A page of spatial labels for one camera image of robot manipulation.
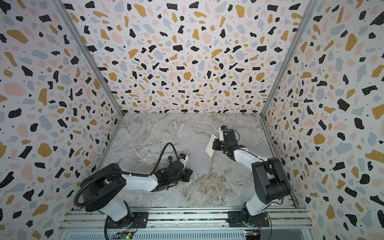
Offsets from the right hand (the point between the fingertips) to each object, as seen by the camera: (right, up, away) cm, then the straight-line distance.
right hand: (211, 139), depth 93 cm
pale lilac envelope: (-7, -14, +2) cm, 16 cm away
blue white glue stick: (-26, -13, +1) cm, 29 cm away
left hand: (-10, -17, -7) cm, 21 cm away
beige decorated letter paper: (-1, -8, +7) cm, 10 cm away
